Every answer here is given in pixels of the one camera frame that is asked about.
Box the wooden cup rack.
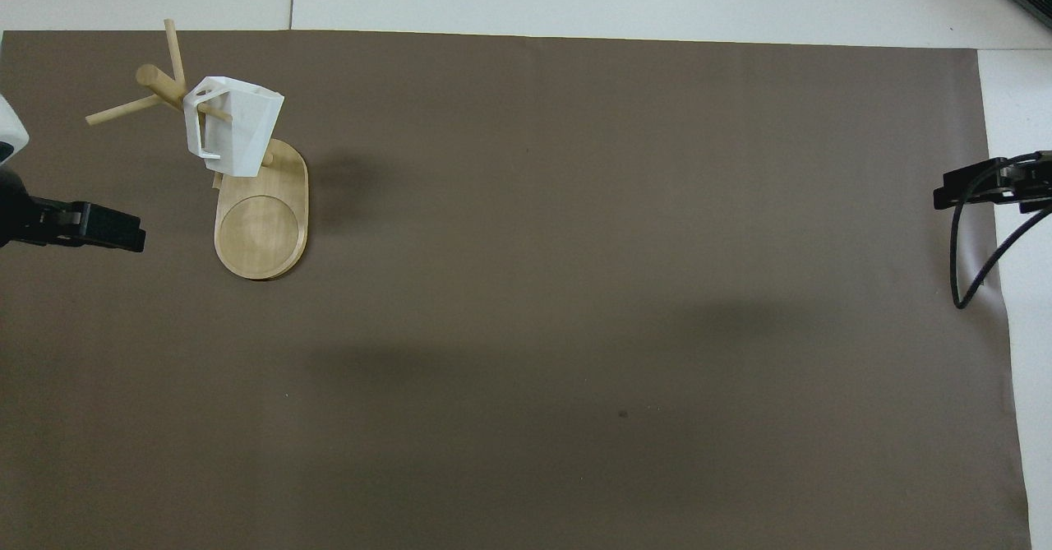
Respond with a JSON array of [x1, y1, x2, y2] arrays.
[[85, 18, 310, 281]]

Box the white faceted cup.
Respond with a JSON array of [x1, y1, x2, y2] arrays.
[[182, 76, 286, 179]]

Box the black cable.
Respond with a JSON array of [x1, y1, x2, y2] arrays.
[[948, 151, 1052, 311]]

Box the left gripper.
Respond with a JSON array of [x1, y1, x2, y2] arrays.
[[0, 167, 70, 248]]

